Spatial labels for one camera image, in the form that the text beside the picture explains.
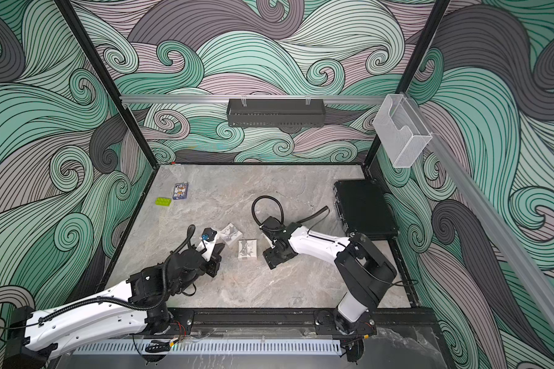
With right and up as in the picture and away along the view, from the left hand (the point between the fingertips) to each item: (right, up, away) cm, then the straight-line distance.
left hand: (223, 244), depth 74 cm
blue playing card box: (-28, +16, +33) cm, 46 cm away
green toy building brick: (-35, +11, +30) cm, 47 cm away
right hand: (+17, -10, +12) cm, 23 cm away
